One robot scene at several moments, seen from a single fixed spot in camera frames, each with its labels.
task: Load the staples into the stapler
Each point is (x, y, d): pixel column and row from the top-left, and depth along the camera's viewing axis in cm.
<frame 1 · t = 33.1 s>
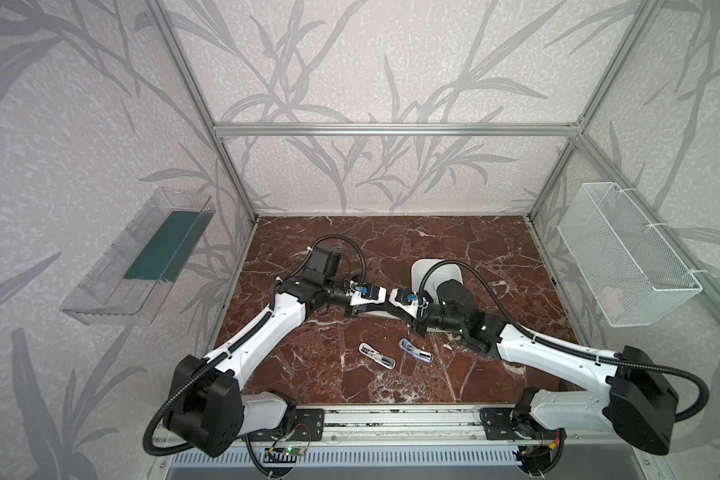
left hand: (388, 289, 74), fingers open
right hand: (392, 296, 76), fingers closed
small white stapler: (376, 356, 86), on the table

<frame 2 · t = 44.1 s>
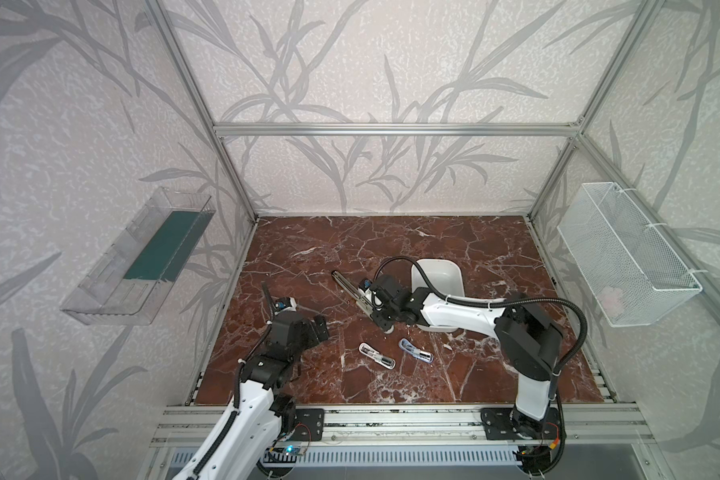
left hand: (317, 314, 84), fingers open
right hand: (377, 301, 91), fingers closed
the named things where they were.

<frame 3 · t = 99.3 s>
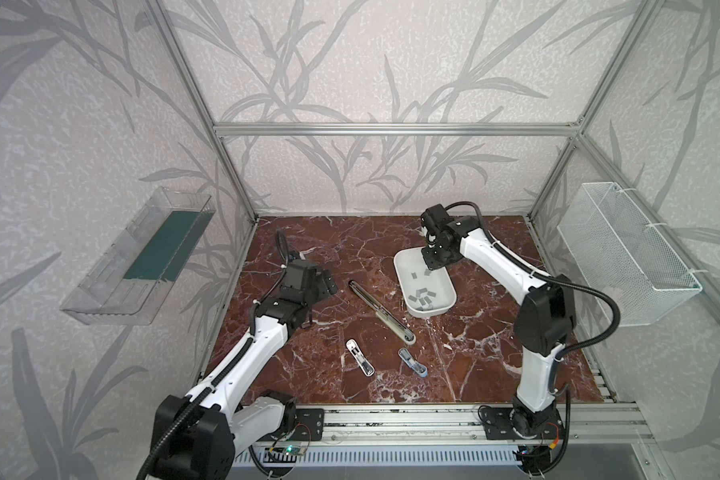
left hand: (325, 271, 84), fingers open
right hand: (434, 252, 91), fingers closed
small white stapler: (359, 356, 86), on the table

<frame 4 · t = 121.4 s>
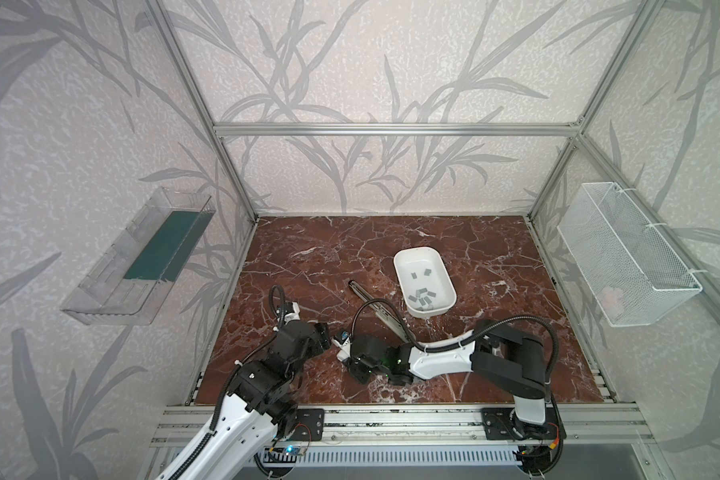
left hand: (324, 321, 79), fingers open
right hand: (346, 349, 85), fingers open
